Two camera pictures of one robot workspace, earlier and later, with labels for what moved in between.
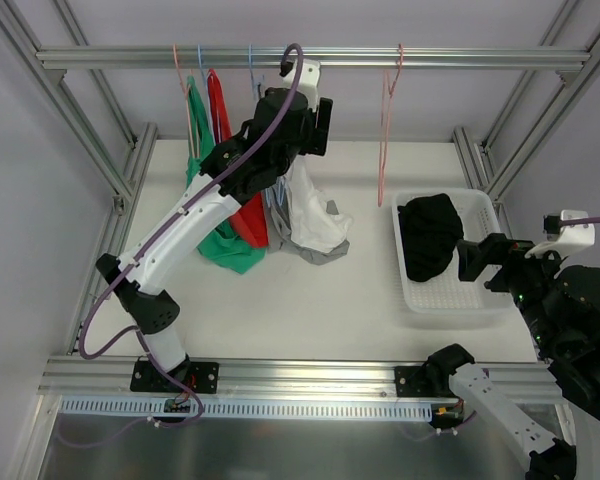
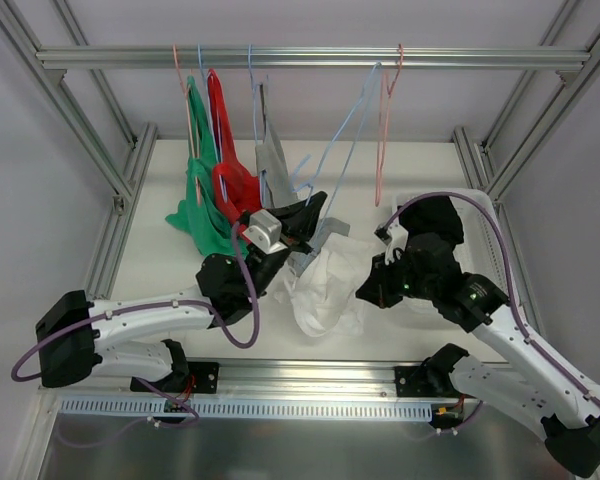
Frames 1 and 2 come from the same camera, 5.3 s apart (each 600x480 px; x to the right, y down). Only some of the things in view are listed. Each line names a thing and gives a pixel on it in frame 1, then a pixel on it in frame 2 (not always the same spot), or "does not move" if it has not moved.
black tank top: (431, 232) does not move
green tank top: (227, 248) does not move
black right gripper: (491, 257) -> (431, 220)
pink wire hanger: (385, 120) does not move
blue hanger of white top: (282, 187) -> (378, 67)
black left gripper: (321, 126) -> (290, 232)
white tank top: (314, 220) -> (322, 293)
